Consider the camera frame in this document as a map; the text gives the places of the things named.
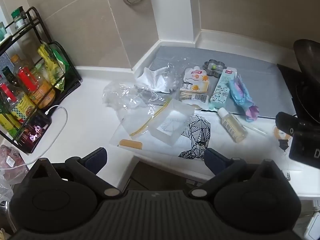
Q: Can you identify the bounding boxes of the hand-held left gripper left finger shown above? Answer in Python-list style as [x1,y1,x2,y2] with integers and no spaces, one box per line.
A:
[30,147,123,199]

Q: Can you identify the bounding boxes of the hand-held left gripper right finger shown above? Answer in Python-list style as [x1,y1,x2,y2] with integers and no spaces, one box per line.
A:
[189,147,288,199]

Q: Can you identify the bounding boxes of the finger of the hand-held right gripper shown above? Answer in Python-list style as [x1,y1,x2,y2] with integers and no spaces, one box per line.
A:
[275,112,304,137]

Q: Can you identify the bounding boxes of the blue pink wrapper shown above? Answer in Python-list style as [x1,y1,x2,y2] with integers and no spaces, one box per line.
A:
[229,74,260,122]

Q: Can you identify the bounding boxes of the clear plastic bag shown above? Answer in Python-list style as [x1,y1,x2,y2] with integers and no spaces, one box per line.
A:
[102,57,185,110]

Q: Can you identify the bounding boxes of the white green toothpaste box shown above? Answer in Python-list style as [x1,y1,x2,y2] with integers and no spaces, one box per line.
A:
[209,67,238,110]

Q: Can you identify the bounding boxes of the white spouted pouch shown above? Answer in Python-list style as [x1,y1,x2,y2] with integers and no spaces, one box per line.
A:
[179,65,210,103]

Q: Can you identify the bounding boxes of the flower shaped metal egg ring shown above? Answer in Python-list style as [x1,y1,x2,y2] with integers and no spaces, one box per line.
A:
[202,59,227,77]

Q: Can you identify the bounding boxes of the white tissue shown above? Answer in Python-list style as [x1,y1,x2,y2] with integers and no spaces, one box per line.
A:
[136,66,173,93]

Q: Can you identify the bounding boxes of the orange round tag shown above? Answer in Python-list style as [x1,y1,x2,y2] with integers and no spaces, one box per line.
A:
[272,126,292,155]

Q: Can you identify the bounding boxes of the white paper geometric print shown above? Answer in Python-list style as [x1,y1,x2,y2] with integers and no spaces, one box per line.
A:
[140,110,298,180]

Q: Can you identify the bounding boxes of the clear plastic pipette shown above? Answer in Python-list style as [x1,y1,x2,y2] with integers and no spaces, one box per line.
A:
[244,124,267,137]

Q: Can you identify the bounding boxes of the beige stick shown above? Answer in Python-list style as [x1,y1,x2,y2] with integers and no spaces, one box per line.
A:
[118,139,143,150]

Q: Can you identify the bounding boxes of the small clear bottle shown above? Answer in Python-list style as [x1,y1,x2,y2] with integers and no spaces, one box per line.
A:
[217,107,248,143]

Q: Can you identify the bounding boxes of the grey counter mat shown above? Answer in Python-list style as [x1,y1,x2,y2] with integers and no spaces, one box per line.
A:
[149,45,297,119]

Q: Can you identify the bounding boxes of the black wok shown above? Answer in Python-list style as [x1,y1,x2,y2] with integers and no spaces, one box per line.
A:
[293,39,320,125]

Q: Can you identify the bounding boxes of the clear plastic box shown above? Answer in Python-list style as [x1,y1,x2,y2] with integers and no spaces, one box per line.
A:
[149,99,195,147]

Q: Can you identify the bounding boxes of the clear zip bag yellow seal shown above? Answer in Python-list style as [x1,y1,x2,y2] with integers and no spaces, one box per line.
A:
[109,101,173,152]

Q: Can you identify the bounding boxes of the dark shiny packet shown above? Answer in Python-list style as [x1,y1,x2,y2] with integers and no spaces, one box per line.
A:
[17,115,52,153]

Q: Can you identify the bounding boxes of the white plastic box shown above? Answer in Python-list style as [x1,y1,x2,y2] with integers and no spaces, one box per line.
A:
[304,211,320,240]

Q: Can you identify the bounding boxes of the orange label bottle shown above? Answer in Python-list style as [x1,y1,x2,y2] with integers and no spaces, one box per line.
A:
[30,77,56,105]

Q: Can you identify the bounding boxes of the packaged raw meat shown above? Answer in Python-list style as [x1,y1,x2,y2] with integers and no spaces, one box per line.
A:
[0,144,29,180]

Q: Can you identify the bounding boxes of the yellow green snack bags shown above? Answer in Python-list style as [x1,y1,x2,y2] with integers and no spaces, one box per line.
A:
[37,42,67,90]

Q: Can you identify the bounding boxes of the large red cap oil bottle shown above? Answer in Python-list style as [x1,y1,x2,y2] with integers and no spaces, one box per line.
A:
[0,82,38,123]

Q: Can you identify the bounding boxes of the red label oil bottle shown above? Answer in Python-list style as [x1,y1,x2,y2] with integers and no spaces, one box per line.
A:
[15,66,40,98]

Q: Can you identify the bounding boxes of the green cap spice jar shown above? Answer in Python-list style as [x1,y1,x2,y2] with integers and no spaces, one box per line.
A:
[11,7,27,29]

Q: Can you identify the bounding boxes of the white charging cable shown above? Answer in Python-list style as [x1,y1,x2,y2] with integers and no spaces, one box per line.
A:
[0,105,68,172]

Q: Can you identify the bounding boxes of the black wire spice rack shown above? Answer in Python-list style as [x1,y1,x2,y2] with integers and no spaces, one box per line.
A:
[0,7,82,154]

